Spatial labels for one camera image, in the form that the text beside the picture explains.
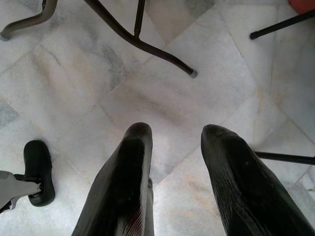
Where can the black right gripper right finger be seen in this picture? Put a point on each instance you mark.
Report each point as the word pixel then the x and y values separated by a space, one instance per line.
pixel 246 191

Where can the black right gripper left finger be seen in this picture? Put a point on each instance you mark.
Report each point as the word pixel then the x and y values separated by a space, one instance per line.
pixel 120 191

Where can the black straight table foot bar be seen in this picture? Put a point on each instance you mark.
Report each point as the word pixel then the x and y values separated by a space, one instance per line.
pixel 283 24
pixel 290 158

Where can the grey robot leg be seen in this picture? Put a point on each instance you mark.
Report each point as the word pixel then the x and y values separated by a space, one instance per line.
pixel 14 184

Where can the red rounded object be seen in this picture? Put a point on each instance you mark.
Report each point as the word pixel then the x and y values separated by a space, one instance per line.
pixel 304 5

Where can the dark table frame brace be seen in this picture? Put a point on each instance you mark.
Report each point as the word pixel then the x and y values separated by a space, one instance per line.
pixel 140 14

